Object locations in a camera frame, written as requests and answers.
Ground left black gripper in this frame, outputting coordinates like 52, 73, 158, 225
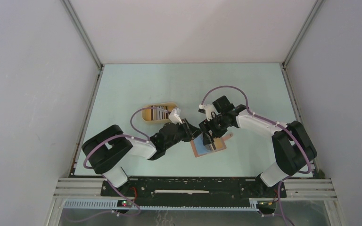
164, 118, 202, 150

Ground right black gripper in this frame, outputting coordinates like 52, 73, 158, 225
199, 113, 229, 145

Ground dark grey credit card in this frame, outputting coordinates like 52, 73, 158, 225
204, 143, 216, 153

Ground brown leather card holder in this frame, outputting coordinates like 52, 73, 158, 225
190, 132, 233, 158

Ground yellow oval card tray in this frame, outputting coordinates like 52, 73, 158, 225
142, 102, 178, 124

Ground tan card with black stripe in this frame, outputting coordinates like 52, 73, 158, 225
212, 138, 224, 151

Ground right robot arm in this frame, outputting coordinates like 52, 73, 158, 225
199, 96, 317, 197

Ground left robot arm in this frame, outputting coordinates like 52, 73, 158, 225
82, 119, 202, 196

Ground cards in tray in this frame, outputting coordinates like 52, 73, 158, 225
151, 106, 169, 121

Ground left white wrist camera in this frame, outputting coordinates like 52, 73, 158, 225
168, 107, 182, 124

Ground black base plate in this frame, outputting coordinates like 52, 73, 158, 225
100, 177, 287, 208

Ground grey cable duct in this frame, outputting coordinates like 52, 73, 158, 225
64, 199, 275, 211

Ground aluminium frame rail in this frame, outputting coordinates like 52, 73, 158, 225
54, 178, 337, 201

